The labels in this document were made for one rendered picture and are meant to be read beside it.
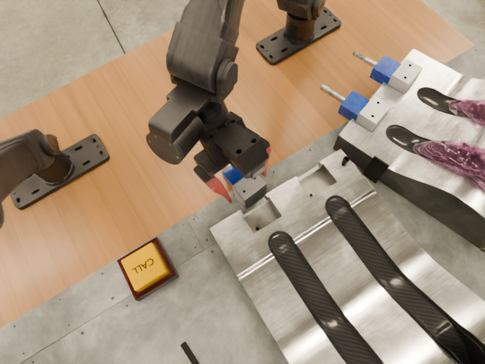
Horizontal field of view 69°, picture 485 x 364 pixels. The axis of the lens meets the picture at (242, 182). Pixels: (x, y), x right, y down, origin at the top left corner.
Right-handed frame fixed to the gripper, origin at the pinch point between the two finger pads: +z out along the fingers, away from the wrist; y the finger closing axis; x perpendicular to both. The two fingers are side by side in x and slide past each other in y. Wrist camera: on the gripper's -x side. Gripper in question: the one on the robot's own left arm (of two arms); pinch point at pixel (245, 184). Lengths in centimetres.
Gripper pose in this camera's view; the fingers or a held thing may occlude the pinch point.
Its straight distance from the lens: 62.9
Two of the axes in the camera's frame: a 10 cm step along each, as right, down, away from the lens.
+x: -5.1, -4.4, 7.4
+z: 3.5, 6.8, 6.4
